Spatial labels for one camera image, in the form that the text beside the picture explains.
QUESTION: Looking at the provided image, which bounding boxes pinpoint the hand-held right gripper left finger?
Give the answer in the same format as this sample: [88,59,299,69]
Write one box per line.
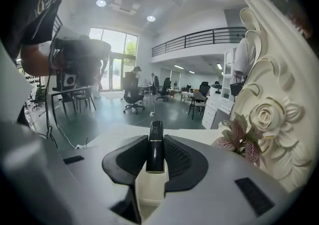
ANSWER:
[59,134,151,225]

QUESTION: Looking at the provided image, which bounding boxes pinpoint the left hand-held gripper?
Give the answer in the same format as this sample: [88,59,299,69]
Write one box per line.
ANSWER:
[49,37,112,93]

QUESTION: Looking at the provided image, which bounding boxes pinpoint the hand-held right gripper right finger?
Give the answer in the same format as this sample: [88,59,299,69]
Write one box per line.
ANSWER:
[147,134,293,225]

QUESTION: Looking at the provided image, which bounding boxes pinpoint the black lipstick tube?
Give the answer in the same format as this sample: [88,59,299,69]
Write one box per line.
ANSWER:
[146,120,165,174]

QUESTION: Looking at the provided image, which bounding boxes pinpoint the person's left forearm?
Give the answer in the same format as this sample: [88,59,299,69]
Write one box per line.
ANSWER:
[19,42,54,77]

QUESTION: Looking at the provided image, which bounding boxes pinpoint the large glass window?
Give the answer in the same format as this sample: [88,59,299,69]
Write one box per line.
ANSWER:
[88,27,139,93]

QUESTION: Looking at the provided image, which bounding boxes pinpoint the black dining chair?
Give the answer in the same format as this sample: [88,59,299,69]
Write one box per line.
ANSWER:
[60,86,97,118]

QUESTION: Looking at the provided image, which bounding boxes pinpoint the black office chair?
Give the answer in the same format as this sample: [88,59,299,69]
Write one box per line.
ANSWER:
[123,72,146,115]
[156,77,172,102]

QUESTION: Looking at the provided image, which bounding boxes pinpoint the pink artificial flowers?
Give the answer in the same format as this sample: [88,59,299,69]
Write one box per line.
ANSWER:
[211,112,268,168]

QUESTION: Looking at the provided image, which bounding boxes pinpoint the ceiling air conditioner panel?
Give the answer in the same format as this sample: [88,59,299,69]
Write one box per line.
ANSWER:
[109,0,141,16]

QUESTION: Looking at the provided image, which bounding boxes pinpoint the black t-shirt with round logo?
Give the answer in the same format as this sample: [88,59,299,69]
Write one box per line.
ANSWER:
[0,0,66,53]

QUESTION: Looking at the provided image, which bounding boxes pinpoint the white tall cabinet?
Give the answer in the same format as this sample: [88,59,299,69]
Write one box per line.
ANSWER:
[201,47,238,130]

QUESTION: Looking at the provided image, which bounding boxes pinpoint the grey seat chair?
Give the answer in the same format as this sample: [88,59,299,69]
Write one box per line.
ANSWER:
[187,91,208,120]

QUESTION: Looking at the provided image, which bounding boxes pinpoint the black balcony railing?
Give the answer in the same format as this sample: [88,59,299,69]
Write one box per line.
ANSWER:
[152,26,248,58]

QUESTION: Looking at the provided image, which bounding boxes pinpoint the white carved mirror frame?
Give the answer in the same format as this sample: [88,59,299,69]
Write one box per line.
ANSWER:
[228,0,319,193]

